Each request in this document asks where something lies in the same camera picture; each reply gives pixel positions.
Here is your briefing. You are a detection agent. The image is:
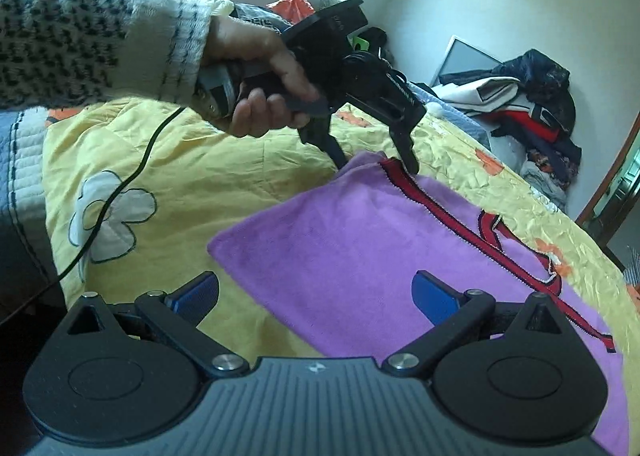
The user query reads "orange plastic bag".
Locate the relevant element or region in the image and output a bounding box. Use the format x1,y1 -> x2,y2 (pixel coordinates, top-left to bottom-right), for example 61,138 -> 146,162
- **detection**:
267,0 -> 316,22

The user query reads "person's left hand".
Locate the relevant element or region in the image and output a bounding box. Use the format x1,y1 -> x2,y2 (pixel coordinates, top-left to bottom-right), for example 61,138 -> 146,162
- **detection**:
202,13 -> 326,139

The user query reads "pile of clothes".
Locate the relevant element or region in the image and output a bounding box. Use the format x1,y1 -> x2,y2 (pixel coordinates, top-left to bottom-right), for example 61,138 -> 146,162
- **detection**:
440,48 -> 583,209

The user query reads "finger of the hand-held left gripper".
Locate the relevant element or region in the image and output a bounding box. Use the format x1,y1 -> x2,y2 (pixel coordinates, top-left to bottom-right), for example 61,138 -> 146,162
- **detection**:
389,118 -> 421,175
299,116 -> 349,171

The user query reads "yellow flower print blanket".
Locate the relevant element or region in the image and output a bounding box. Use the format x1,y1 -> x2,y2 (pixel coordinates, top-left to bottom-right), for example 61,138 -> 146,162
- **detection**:
42,96 -> 640,367

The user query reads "black and white patterned cloth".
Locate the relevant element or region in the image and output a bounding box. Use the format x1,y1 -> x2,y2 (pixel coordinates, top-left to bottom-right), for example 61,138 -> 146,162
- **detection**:
232,1 -> 291,32

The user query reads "light blue blanket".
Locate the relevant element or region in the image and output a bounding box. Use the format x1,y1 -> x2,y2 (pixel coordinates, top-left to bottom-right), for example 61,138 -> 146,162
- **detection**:
410,83 -> 496,147

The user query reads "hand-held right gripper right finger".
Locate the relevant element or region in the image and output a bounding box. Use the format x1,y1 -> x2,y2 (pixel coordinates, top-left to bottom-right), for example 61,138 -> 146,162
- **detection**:
382,271 -> 566,378

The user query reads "purple garment with red trim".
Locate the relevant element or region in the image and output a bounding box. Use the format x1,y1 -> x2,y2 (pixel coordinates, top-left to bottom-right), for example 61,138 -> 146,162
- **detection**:
207,151 -> 628,456

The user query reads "black cable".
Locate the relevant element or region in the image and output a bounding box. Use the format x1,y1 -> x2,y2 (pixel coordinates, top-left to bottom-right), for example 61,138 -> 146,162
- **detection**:
0,106 -> 185,327

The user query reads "grey flat screen monitor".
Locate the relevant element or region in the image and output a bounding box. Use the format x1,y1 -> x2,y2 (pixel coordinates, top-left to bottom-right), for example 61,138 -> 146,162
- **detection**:
430,34 -> 503,87

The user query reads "grey quilted bedspread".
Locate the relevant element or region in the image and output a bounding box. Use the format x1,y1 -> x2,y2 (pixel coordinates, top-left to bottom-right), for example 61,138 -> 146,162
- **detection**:
0,108 -> 68,309

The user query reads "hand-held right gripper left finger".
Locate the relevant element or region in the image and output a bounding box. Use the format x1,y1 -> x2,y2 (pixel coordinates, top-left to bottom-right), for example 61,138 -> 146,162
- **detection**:
67,271 -> 251,378

